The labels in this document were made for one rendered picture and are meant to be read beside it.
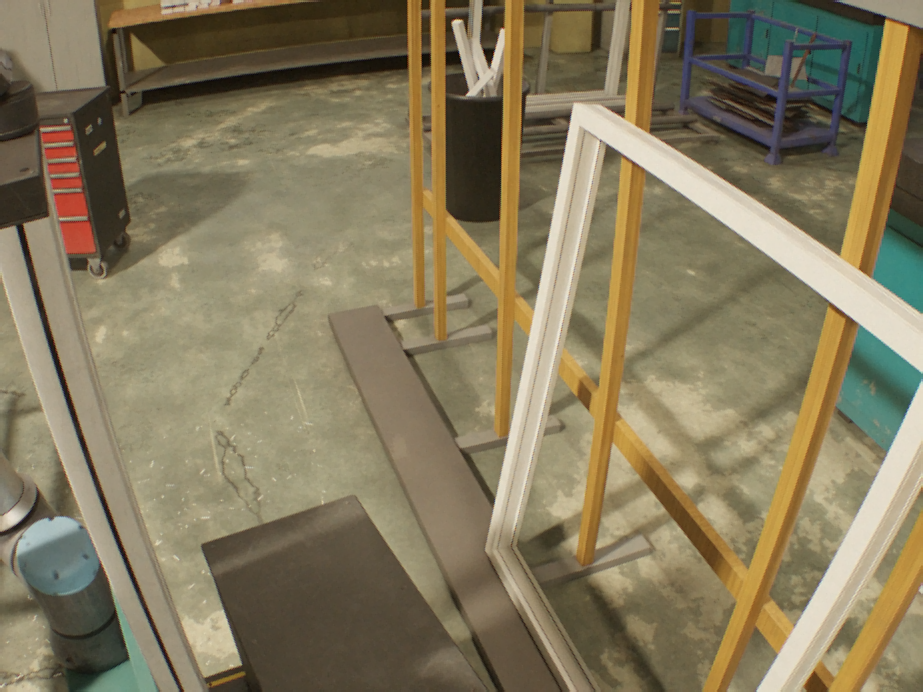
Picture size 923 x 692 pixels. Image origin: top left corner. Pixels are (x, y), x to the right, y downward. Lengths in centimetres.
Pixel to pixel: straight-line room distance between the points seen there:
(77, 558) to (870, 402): 282
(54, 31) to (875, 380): 708
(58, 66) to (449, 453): 599
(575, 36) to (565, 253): 720
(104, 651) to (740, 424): 256
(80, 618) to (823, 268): 141
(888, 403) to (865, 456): 26
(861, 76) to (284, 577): 695
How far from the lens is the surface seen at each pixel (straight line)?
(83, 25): 795
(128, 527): 100
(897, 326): 121
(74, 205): 448
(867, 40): 771
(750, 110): 668
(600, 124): 185
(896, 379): 324
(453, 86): 496
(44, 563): 153
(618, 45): 663
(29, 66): 808
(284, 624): 150
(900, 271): 313
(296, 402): 339
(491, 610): 250
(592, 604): 261
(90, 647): 164
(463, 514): 277
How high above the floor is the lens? 201
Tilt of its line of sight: 32 degrees down
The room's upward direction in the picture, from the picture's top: straight up
